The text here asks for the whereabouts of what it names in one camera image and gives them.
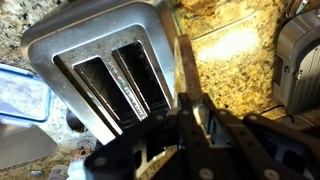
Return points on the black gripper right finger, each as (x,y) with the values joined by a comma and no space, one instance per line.
(253,146)

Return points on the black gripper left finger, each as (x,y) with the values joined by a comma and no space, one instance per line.
(186,140)

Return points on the stainless steel two-slot toaster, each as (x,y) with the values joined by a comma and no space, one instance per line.
(50,46)

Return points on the black panini press grill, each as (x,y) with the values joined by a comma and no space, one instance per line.
(300,66)

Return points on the white bottle with logo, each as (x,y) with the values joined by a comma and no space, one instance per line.
(83,150)

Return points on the stainless steel sink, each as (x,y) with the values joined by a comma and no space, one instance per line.
(23,146)

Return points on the blue-rimmed clear plastic lid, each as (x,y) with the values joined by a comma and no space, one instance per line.
(23,93)

